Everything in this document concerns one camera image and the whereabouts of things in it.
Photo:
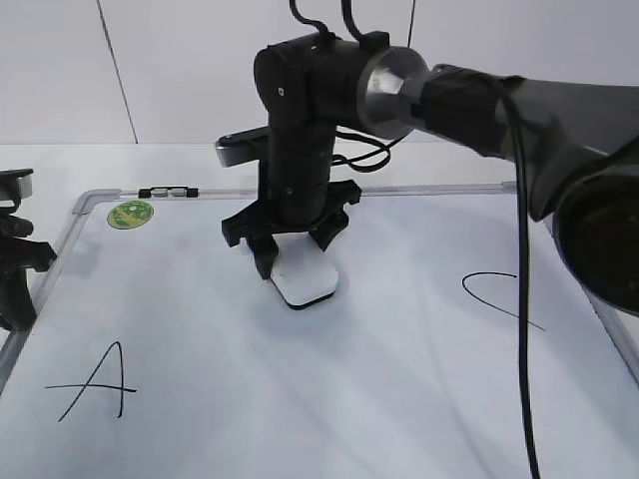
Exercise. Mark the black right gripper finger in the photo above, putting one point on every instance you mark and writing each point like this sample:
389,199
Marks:
327,232
265,251

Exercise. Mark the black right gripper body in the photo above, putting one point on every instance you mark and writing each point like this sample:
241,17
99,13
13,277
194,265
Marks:
260,218

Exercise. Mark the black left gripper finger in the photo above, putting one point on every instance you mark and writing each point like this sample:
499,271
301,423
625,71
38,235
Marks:
17,309

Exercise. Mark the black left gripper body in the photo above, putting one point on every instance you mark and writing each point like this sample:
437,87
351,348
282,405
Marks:
19,253

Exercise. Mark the white board eraser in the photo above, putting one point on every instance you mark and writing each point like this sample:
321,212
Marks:
302,272

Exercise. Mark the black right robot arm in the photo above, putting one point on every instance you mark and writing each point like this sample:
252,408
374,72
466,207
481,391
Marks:
574,148

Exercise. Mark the black silver board clip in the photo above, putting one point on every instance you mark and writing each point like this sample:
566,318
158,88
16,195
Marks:
168,192

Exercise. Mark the round green magnet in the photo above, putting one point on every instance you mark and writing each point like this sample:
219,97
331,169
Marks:
130,215

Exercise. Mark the white framed whiteboard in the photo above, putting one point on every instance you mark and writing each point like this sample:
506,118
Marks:
160,353

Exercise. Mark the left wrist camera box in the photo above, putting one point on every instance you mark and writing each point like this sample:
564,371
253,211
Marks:
16,185

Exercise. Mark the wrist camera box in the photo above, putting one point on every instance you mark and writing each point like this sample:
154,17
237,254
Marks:
16,185
243,147

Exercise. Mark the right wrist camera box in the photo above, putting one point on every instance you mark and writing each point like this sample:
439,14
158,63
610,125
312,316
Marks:
243,147

